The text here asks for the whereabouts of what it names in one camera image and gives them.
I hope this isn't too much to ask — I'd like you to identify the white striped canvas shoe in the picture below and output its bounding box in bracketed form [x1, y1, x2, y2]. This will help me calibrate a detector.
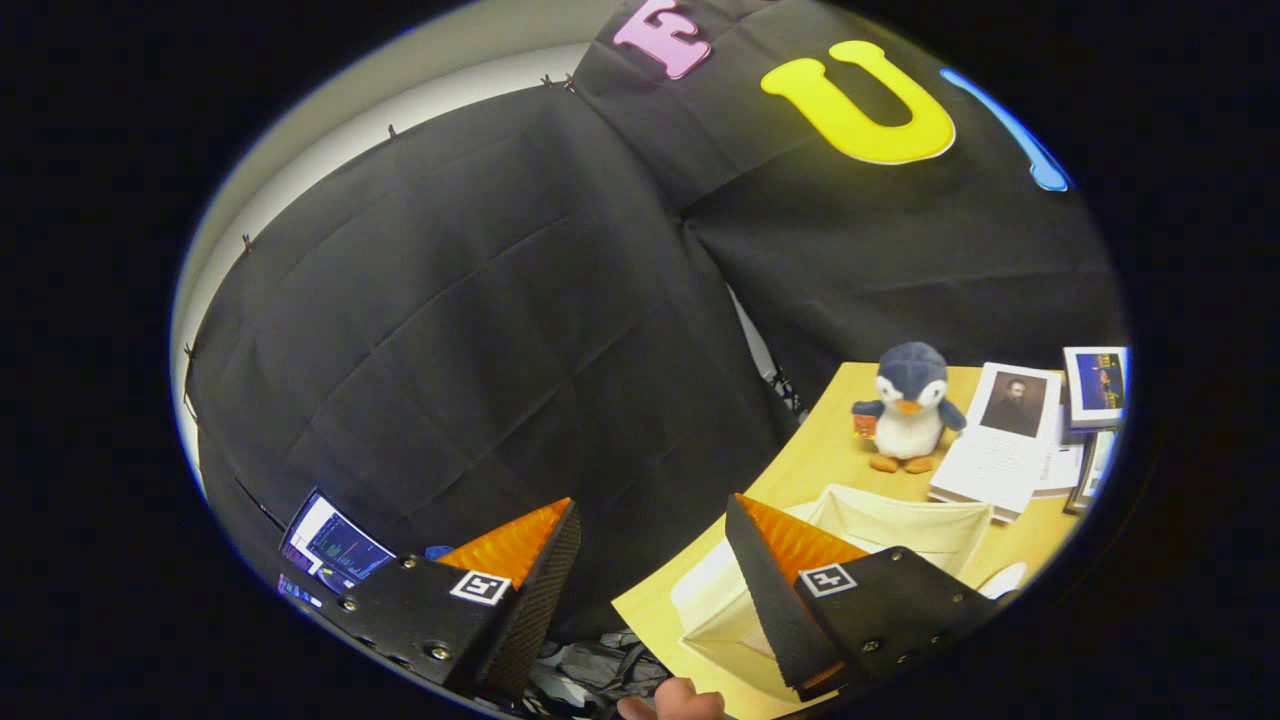
[978, 561, 1029, 601]

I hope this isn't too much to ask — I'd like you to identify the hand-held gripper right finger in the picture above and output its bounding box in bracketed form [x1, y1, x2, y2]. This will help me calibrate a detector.
[725, 492, 1011, 703]

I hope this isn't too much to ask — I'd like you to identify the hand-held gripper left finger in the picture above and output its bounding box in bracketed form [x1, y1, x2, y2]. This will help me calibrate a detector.
[315, 497, 583, 701]

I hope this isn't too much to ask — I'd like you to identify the blue-grey penguin plush toy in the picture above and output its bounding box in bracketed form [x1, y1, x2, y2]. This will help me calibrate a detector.
[852, 342, 969, 475]

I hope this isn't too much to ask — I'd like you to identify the beige fabric storage box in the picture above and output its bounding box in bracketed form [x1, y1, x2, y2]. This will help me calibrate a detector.
[670, 484, 996, 701]

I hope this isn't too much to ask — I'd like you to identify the black backdrop cloth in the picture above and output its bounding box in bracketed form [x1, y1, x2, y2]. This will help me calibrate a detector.
[180, 0, 1131, 641]

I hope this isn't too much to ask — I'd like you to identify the book with blue night cover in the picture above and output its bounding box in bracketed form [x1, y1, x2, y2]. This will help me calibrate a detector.
[1062, 346, 1131, 431]

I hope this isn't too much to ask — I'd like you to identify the book with pale blue cover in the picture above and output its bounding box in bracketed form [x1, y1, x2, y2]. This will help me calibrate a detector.
[1065, 428, 1121, 516]

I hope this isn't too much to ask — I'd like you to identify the lit computer screen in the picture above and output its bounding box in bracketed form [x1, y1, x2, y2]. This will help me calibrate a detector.
[278, 488, 396, 596]

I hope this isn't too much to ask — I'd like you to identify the white printed booklet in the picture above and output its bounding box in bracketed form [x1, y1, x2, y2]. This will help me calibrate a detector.
[1035, 405, 1086, 499]

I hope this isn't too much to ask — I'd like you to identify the white book with portrait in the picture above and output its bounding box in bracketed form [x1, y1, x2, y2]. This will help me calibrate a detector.
[927, 362, 1064, 524]

